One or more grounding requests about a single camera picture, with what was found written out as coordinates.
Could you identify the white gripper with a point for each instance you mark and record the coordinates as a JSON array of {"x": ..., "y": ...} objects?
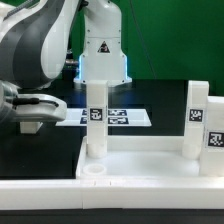
[{"x": 32, "y": 108}]

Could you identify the white desk top tray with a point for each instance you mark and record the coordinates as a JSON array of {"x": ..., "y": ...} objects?
[{"x": 154, "y": 158}]

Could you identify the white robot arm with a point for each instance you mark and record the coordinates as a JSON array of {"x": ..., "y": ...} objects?
[{"x": 34, "y": 39}]

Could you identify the fiducial marker sheet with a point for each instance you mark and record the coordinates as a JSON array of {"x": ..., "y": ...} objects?
[{"x": 116, "y": 117}]

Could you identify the white front guide rail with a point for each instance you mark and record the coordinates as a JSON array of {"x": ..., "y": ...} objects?
[{"x": 168, "y": 193}]

